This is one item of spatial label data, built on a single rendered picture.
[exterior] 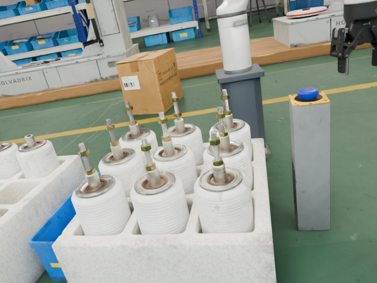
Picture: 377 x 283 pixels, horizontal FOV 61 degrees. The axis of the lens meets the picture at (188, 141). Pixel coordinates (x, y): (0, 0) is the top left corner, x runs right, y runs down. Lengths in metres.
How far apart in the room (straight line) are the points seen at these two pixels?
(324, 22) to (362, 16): 1.90
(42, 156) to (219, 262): 0.57
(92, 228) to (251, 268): 0.29
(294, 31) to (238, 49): 1.61
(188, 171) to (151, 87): 1.13
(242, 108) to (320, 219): 0.44
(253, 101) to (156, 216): 0.61
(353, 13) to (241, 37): 0.36
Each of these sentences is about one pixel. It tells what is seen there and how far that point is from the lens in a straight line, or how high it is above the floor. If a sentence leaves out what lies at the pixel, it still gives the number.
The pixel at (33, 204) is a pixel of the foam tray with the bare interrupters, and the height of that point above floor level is 0.16.
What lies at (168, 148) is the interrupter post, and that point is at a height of 0.27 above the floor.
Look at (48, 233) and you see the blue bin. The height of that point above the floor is 0.09.
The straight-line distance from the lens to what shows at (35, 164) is 0.94.
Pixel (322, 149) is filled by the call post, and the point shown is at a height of 0.21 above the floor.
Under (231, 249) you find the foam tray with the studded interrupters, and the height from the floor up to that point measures 0.17.
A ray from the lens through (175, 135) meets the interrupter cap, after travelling 0.75.
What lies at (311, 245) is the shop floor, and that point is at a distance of 0.79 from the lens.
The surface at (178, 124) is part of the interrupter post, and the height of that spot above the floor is 0.27.
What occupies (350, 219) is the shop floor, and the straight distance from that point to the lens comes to 0.87.
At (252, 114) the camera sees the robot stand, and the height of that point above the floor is 0.16.
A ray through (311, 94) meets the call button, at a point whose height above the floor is 0.33.
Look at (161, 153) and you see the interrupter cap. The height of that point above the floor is 0.25.
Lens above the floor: 0.53
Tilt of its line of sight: 23 degrees down
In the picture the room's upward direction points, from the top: 11 degrees counter-clockwise
